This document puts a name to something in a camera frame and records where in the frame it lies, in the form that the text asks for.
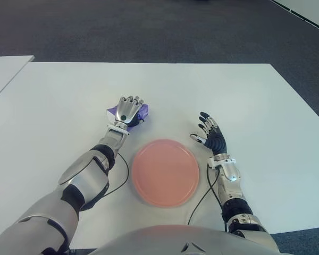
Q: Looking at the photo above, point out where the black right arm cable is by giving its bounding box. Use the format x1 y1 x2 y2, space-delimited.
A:
186 163 222 227

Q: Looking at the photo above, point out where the silver robot torso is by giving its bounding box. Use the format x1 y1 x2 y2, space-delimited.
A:
95 225 283 255

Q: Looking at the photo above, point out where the white side table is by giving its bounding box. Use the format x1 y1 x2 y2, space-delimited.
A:
0 55 35 105

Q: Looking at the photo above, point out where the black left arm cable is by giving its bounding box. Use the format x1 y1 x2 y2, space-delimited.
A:
79 152 130 213

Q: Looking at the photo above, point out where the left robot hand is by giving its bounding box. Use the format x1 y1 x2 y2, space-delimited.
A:
113 95 146 128

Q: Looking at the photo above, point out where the pink round plate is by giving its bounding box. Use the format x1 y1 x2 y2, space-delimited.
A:
130 138 201 209

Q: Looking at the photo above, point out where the purple tissue paper pack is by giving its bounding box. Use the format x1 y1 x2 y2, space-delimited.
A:
106 103 151 126

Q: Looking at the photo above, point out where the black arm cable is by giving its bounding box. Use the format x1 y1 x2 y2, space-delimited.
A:
79 152 130 213
186 163 222 227

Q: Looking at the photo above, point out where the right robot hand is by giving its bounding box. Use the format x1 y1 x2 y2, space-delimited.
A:
190 111 228 156

